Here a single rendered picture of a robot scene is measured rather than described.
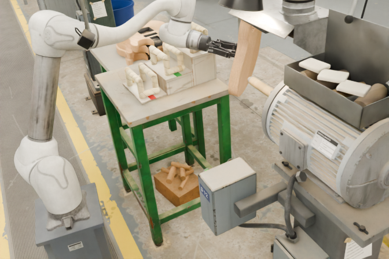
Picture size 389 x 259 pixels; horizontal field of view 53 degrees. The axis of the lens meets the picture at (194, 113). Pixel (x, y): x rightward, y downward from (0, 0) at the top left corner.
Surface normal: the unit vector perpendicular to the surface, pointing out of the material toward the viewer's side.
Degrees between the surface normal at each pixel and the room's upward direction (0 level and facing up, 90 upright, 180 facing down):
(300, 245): 0
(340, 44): 90
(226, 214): 90
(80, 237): 90
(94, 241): 90
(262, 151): 0
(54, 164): 5
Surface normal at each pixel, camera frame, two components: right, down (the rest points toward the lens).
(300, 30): 0.46, 0.44
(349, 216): -0.08, -0.84
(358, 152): -0.71, -0.34
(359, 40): -0.88, 0.31
